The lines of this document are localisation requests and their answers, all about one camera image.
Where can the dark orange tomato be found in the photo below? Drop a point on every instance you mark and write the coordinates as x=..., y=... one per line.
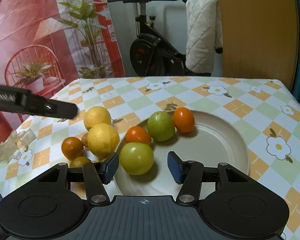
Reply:
x=72, y=148

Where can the small brown longan rear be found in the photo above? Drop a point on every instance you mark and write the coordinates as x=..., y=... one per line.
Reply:
x=84, y=140

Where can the beige round plate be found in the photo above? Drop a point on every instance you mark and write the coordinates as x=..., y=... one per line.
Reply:
x=213, y=141

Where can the checkered floral tablecloth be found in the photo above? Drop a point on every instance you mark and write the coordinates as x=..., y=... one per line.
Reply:
x=264, y=113

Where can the wooden board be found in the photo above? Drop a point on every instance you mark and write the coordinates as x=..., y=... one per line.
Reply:
x=260, y=39

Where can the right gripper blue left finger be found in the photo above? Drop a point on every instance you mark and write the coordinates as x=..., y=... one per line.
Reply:
x=96, y=175

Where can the orange yellow tomato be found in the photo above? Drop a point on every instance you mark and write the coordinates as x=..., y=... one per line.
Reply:
x=79, y=162

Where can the black exercise bike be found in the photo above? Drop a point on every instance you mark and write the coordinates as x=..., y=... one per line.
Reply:
x=150, y=53

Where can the bright orange tomato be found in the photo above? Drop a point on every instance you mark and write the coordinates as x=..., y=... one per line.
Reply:
x=138, y=134

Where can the red printed backdrop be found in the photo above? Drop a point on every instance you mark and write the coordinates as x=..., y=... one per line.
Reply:
x=46, y=44

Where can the green tomato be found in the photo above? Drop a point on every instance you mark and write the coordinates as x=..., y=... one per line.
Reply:
x=136, y=158
x=160, y=126

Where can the white quilted blanket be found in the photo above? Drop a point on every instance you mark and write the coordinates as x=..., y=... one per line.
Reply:
x=204, y=35

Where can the green tomato front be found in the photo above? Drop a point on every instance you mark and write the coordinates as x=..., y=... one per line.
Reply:
x=160, y=126

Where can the clear plastic wrapper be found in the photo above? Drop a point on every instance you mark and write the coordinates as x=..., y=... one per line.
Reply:
x=13, y=145

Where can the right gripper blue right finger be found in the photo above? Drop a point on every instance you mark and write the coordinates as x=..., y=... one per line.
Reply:
x=189, y=175

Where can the yellow lemon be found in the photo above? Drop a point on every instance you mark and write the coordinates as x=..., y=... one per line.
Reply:
x=96, y=115
x=102, y=140

